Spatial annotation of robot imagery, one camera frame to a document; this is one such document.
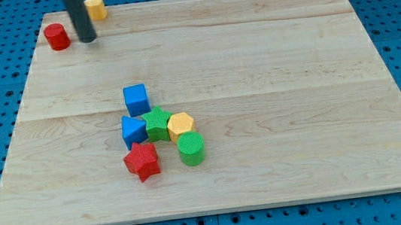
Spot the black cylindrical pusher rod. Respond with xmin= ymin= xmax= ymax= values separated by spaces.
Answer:
xmin=62 ymin=0 xmax=97 ymax=43

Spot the yellow heart block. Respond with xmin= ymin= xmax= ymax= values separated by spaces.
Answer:
xmin=84 ymin=0 xmax=108 ymax=21

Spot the red cylinder block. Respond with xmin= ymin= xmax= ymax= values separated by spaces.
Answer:
xmin=44 ymin=23 xmax=71 ymax=51

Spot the blue cube block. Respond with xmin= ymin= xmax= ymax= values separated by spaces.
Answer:
xmin=123 ymin=84 xmax=151 ymax=117

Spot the blue triangle block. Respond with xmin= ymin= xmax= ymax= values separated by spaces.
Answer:
xmin=121 ymin=116 xmax=148 ymax=150

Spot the green star block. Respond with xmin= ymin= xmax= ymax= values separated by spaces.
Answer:
xmin=141 ymin=106 xmax=172 ymax=142

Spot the yellow hexagon block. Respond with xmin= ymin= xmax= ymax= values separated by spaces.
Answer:
xmin=167 ymin=112 xmax=196 ymax=144

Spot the red star block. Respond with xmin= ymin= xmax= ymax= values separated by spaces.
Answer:
xmin=123 ymin=143 xmax=161 ymax=183

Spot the green cylinder block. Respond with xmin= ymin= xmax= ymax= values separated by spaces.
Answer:
xmin=177 ymin=131 xmax=205 ymax=166

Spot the light wooden board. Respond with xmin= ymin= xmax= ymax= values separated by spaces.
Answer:
xmin=0 ymin=0 xmax=401 ymax=225

